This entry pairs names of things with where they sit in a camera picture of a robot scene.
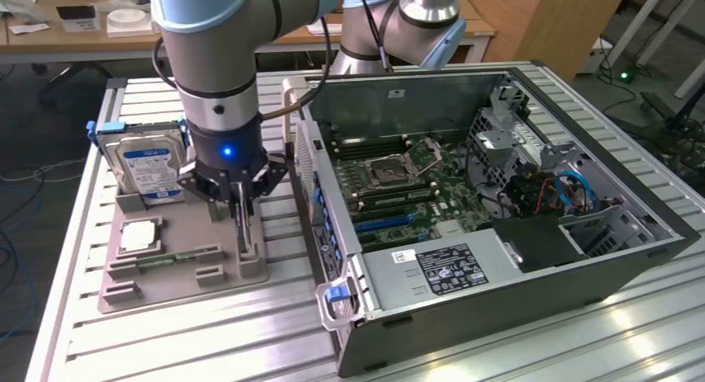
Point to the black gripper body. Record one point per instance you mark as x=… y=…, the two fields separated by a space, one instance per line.
x=211 y=147

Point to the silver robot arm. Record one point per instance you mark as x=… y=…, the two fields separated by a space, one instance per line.
x=215 y=60

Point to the hard disk in blue caddy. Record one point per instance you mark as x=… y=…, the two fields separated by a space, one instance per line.
x=148 y=167

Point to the grey parts rack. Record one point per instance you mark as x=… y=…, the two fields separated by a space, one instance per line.
x=176 y=233

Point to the silver CPU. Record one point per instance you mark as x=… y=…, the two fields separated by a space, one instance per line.
x=137 y=237

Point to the green RAM stick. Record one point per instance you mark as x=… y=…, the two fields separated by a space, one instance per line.
x=176 y=258

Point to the CPU socket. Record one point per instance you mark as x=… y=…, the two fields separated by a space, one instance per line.
x=387 y=171

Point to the RAM stick with black chips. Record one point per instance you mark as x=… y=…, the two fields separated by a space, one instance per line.
x=396 y=196

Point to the blue expansion slot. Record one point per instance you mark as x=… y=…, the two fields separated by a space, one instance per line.
x=382 y=224

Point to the metal socket cover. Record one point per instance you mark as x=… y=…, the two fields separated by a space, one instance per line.
x=426 y=157

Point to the green motherboard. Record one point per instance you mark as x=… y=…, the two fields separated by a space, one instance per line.
x=418 y=221

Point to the black office chair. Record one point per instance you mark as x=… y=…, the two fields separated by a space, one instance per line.
x=83 y=74

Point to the grey power supply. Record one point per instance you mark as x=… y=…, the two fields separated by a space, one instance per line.
x=384 y=274

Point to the white box with round dish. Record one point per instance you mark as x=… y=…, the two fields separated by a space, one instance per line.
x=129 y=23

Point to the silver chipset heatsink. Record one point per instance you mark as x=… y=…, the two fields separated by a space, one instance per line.
x=449 y=228

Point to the wooden desk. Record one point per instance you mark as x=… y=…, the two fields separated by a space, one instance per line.
x=83 y=43

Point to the white paper stack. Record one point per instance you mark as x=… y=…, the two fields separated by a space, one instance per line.
x=324 y=29

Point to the white box with black lid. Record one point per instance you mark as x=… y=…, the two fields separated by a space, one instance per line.
x=76 y=19

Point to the metal disk bay cage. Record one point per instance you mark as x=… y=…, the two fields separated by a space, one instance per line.
x=495 y=142

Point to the white paper slip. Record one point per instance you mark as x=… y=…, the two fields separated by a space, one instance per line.
x=27 y=28

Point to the black open PC case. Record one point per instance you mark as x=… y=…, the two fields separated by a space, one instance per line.
x=495 y=316

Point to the wooden cabinet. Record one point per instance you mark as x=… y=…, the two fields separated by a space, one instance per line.
x=550 y=27

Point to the small metal disk bay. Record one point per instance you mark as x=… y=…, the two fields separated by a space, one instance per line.
x=605 y=229

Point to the black floor stand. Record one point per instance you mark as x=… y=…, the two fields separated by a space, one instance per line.
x=661 y=105

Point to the white desk frame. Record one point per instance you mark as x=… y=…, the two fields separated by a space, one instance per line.
x=643 y=56

